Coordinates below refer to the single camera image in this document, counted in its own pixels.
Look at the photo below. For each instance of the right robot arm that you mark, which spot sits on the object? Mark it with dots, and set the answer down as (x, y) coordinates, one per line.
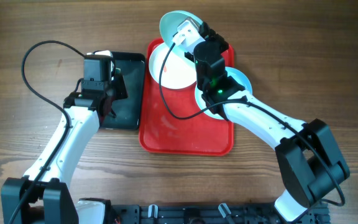
(309, 158)

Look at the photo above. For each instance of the light blue plate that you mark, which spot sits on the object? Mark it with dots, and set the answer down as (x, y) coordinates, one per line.
(168, 27)
(239, 77)

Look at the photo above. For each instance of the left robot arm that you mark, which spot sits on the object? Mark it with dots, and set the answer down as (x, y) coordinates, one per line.
(42, 194)

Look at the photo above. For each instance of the red plastic tray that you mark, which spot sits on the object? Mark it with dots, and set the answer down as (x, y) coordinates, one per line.
(159, 132)

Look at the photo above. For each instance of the white round plate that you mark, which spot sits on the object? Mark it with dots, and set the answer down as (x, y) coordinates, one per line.
(177, 73)

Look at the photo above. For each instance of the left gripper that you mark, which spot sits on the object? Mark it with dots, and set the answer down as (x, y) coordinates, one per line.
(117, 83)

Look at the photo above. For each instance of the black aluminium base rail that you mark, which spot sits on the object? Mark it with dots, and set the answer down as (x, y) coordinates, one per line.
(250, 213)

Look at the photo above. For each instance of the black rectangular tray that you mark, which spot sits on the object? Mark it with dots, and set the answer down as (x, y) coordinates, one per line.
(128, 110)

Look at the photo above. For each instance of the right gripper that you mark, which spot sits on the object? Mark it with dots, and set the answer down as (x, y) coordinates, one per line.
(210, 36)

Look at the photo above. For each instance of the light blue plate front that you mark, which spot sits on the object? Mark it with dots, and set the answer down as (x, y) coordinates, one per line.
(168, 27)

